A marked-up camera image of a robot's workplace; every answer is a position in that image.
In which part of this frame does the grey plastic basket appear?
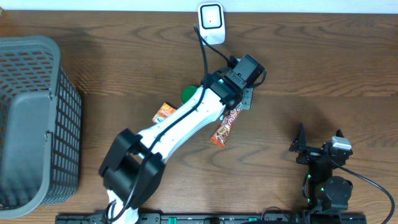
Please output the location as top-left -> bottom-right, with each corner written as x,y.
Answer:
1,36 -> 83,219

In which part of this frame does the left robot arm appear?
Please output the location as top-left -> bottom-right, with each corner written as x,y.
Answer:
99,55 -> 266,223

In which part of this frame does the orange snack packet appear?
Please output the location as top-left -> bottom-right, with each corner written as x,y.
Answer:
152,103 -> 176,124

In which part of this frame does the white barcode scanner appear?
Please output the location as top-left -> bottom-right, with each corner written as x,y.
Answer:
198,2 -> 226,45

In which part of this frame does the green lid jar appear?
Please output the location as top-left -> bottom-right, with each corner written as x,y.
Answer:
181,86 -> 198,104

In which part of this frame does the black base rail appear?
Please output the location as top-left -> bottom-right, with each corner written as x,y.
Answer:
55,212 -> 367,224

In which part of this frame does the red toffee candy bar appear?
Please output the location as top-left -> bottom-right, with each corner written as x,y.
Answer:
210,108 -> 242,149

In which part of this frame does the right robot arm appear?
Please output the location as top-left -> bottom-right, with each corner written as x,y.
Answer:
289,124 -> 353,223

